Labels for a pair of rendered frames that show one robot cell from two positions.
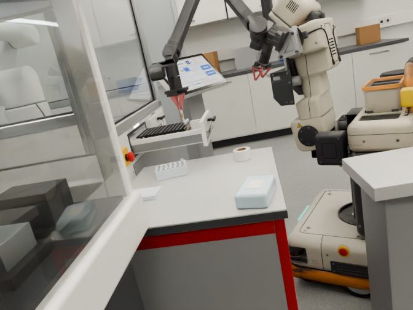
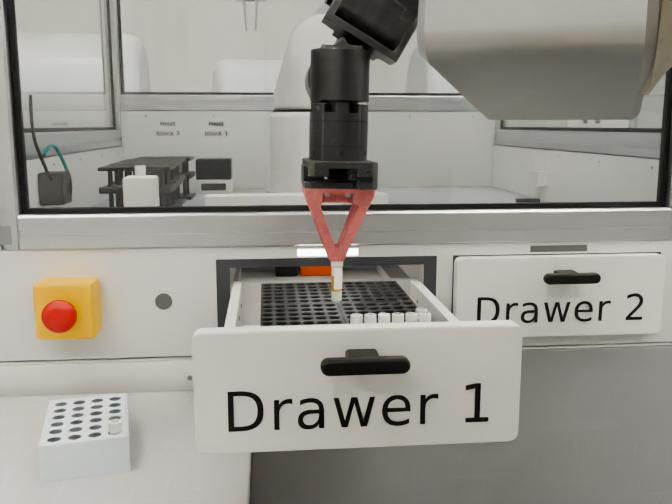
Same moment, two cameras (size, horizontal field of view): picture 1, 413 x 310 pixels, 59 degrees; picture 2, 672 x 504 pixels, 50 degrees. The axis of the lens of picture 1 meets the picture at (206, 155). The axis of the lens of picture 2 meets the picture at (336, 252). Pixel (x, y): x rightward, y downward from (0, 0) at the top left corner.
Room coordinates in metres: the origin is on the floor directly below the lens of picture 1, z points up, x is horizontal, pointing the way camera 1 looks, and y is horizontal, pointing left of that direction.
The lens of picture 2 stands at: (1.46, -0.62, 1.10)
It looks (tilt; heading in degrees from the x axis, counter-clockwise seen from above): 10 degrees down; 75
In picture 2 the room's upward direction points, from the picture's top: straight up
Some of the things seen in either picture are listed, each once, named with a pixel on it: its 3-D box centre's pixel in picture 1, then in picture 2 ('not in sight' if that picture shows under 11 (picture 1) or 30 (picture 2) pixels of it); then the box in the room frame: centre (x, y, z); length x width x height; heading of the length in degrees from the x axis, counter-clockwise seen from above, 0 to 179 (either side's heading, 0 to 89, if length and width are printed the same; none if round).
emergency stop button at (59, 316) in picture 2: (129, 157); (60, 315); (1.36, 0.29, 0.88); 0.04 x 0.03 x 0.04; 171
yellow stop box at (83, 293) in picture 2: (121, 158); (67, 308); (1.36, 0.32, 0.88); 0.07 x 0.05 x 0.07; 171
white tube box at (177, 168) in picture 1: (171, 170); (87, 433); (1.39, 0.15, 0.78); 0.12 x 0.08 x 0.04; 92
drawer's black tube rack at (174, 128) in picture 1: (165, 135); (337, 329); (1.67, 0.17, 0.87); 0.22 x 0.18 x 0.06; 81
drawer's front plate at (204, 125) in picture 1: (206, 127); (359, 385); (1.64, -0.03, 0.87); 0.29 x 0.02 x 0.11; 171
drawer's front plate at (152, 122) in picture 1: (157, 124); (558, 295); (2.00, 0.23, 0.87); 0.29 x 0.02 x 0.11; 171
